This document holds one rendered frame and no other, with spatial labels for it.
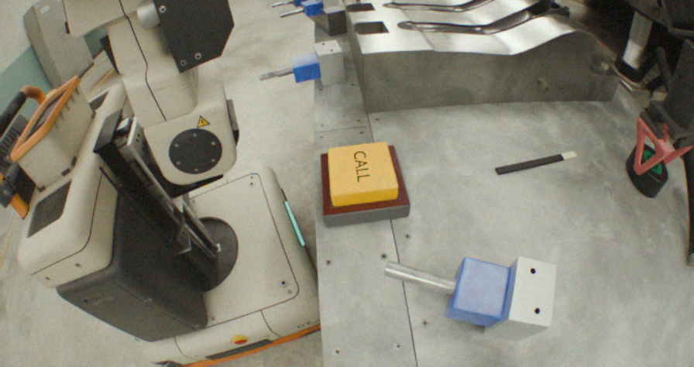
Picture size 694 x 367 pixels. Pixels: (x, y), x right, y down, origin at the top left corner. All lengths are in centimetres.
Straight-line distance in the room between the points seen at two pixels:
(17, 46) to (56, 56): 100
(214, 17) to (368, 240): 35
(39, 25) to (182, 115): 553
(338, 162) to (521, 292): 20
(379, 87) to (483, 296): 27
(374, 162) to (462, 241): 11
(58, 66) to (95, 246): 551
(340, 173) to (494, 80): 26
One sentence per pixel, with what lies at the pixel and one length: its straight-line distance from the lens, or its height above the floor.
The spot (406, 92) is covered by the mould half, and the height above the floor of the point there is 83.
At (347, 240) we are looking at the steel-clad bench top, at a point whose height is 80.
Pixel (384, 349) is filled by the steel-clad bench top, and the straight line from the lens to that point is 24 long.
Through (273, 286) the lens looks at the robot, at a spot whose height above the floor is 28.
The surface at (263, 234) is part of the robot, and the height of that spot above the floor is 28.
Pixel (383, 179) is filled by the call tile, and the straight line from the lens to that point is 27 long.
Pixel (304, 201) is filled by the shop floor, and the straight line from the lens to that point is 132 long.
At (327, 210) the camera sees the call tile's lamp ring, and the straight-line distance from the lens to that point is 27.
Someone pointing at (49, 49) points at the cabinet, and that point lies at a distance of 592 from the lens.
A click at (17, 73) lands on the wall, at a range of 602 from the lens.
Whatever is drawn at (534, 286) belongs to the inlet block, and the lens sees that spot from 23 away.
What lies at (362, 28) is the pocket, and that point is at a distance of 46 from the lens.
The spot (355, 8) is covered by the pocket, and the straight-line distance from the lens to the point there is 56.
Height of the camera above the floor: 104
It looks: 48 degrees down
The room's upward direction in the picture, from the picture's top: 7 degrees counter-clockwise
